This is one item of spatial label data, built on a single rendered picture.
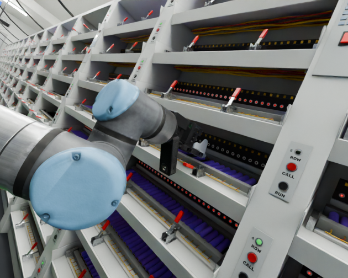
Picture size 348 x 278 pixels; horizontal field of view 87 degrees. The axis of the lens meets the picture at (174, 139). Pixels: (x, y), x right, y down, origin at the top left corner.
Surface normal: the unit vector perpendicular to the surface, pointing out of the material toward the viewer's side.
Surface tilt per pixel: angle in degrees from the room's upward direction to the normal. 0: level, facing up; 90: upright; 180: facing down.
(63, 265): 20
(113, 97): 84
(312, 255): 110
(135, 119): 90
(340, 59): 90
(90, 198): 90
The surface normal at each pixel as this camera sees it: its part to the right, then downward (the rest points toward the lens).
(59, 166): 0.32, 0.10
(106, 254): 0.20, -0.96
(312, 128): -0.58, -0.31
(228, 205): -0.69, 0.02
